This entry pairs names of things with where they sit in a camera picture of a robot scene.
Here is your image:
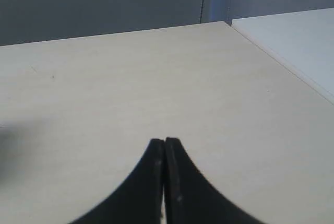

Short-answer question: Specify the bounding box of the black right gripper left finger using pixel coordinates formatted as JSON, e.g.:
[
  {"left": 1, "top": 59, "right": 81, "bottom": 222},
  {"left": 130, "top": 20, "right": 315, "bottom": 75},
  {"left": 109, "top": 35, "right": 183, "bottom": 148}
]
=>
[{"left": 73, "top": 139, "right": 164, "bottom": 223}]

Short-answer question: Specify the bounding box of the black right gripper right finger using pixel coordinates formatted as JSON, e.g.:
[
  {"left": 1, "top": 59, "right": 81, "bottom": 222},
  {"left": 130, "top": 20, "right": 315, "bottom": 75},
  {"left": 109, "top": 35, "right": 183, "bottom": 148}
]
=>
[{"left": 165, "top": 137, "right": 261, "bottom": 223}]

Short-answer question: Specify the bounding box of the white side table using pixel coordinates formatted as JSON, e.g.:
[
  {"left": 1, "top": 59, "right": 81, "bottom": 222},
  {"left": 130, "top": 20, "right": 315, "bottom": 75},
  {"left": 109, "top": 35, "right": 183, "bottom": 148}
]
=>
[{"left": 232, "top": 8, "right": 333, "bottom": 102}]

